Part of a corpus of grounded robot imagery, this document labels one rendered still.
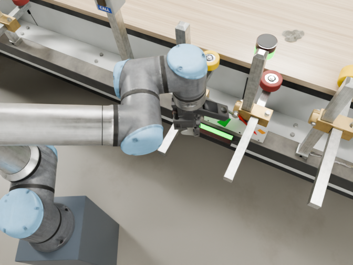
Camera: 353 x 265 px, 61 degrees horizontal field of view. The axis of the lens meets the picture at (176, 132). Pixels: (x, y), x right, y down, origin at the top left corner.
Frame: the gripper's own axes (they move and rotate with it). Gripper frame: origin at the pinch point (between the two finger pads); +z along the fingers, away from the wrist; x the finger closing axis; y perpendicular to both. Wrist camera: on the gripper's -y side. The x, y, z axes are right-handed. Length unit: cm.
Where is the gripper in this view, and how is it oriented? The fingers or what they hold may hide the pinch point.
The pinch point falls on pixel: (197, 132)
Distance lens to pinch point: 99.7
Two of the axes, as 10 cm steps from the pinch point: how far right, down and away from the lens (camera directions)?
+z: 0.7, 4.7, 8.8
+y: -10.0, 0.2, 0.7
